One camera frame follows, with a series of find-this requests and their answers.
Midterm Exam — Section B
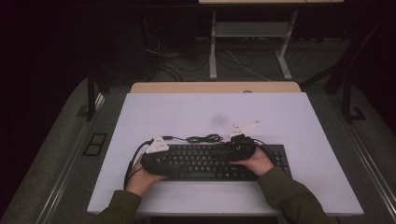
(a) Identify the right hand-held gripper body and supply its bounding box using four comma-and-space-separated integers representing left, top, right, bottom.
224, 120, 261, 162

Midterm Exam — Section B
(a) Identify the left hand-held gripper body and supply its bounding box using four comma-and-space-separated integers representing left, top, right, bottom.
140, 135, 172, 176

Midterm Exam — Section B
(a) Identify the black computer keyboard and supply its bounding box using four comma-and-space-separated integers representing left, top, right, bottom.
155, 143, 292, 182

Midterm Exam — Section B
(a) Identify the person's right hand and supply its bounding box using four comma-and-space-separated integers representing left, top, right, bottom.
230, 154, 275, 177

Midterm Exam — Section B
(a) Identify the person's left hand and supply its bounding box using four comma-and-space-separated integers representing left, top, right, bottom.
125, 155, 167, 197

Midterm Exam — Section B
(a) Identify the white board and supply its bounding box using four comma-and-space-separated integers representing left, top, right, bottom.
87, 91, 364, 217

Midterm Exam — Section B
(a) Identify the black metal stand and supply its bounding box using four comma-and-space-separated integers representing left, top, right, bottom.
300, 12, 396, 124

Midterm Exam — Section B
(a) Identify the left hand-held gripper cable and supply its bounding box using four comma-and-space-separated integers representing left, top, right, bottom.
123, 138, 155, 190

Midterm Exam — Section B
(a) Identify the hand-held gripper cable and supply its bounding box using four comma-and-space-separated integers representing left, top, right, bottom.
251, 138, 276, 166
123, 138, 155, 190

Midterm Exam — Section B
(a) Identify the right hand-held gripper cable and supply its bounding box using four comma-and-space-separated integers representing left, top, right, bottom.
251, 138, 276, 166

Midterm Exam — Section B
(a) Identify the black keyboard cable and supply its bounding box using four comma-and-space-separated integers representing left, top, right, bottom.
162, 133, 228, 145

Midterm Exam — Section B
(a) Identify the black floor socket frame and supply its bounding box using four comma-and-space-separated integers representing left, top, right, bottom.
82, 133, 108, 157

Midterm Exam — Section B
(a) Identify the white floor cable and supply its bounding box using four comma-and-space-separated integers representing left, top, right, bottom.
223, 49, 272, 82

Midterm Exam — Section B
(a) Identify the white metal frame desk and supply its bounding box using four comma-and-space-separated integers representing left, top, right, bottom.
198, 0, 345, 81

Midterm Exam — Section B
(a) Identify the aluminium floor rail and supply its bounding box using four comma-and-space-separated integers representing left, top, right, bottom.
334, 102, 396, 213
40, 92, 106, 224

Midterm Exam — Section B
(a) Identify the black floor cables bundle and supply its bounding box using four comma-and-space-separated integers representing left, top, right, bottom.
146, 34, 209, 82

